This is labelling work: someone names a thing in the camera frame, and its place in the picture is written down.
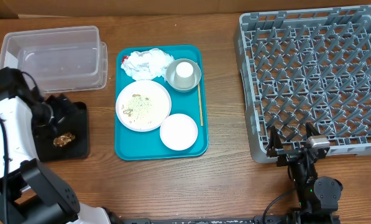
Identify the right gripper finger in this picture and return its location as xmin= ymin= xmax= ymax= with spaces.
xmin=267 ymin=125 xmax=283 ymax=151
xmin=305 ymin=122 xmax=320 ymax=138

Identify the brown food scrap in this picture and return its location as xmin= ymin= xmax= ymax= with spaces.
xmin=53 ymin=132 xmax=75 ymax=147

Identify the large white plate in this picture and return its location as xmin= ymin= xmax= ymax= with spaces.
xmin=116 ymin=80 xmax=172 ymax=132

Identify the red candy wrapper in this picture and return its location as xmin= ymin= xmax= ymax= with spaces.
xmin=122 ymin=55 xmax=129 ymax=63

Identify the white paper napkin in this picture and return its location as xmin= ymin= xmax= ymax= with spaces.
xmin=121 ymin=48 xmax=175 ymax=81

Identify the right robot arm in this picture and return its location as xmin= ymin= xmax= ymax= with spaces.
xmin=262 ymin=123 xmax=343 ymax=224

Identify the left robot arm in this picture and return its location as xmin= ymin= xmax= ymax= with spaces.
xmin=0 ymin=67 xmax=120 ymax=223

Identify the grey dishwasher rack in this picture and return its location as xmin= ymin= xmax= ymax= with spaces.
xmin=234 ymin=5 xmax=371 ymax=163

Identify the black plastic tray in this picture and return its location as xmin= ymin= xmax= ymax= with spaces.
xmin=32 ymin=100 xmax=89 ymax=162

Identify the clear plastic storage bin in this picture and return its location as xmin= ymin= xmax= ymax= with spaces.
xmin=0 ymin=26 xmax=108 ymax=93

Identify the wooden chopstick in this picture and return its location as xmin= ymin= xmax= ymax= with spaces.
xmin=197 ymin=83 xmax=204 ymax=126

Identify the small white plate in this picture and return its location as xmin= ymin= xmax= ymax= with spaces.
xmin=160 ymin=113 xmax=198 ymax=151

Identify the teal plastic serving tray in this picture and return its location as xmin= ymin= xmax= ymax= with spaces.
xmin=114 ymin=45 xmax=209 ymax=161

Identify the white paper cup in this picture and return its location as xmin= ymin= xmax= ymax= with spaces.
xmin=174 ymin=62 xmax=195 ymax=89

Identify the grey bowl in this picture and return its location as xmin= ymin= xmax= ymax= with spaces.
xmin=166 ymin=58 xmax=201 ymax=92

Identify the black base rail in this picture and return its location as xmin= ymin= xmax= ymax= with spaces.
xmin=121 ymin=215 xmax=286 ymax=224

